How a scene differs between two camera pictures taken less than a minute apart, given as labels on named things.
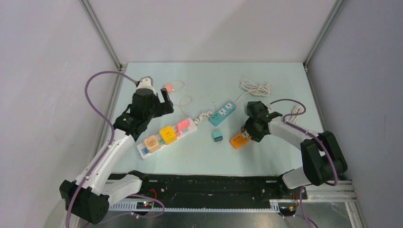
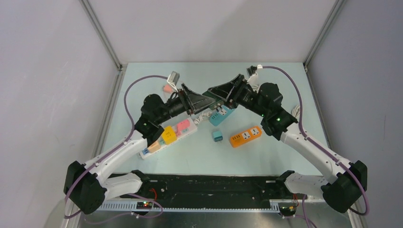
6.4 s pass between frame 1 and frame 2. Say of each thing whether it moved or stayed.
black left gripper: moved
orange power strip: stayed
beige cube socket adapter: stayed
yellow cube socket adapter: stayed
